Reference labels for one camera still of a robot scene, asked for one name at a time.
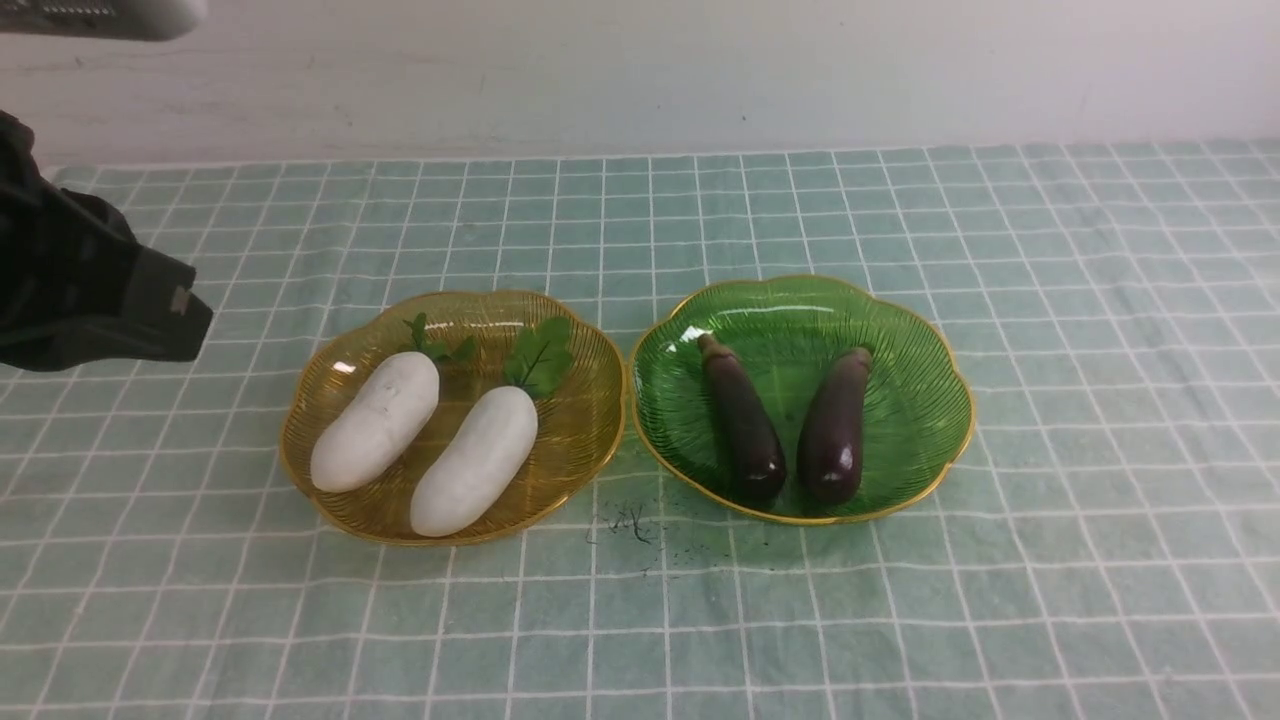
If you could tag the amber plastic plate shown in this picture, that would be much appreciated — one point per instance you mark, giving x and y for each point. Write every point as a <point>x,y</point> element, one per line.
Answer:
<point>580,424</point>

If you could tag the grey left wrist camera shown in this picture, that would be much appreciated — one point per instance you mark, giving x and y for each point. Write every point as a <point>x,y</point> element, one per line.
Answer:
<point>144,21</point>

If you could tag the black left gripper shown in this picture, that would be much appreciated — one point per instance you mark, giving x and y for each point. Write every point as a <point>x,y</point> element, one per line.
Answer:
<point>77,286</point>

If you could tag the purple eggplant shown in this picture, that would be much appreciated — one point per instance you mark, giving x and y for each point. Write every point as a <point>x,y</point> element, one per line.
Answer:
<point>757,459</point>
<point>830,451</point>

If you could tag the white radish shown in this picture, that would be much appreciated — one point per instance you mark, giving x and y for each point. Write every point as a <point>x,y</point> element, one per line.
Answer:
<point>388,412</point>
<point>496,437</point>

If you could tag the green checkered tablecloth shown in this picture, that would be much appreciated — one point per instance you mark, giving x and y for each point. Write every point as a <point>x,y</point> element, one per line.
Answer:
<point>1105,549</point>

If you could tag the green plastic plate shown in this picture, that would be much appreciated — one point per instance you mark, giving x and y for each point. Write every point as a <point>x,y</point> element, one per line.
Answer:
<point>787,333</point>

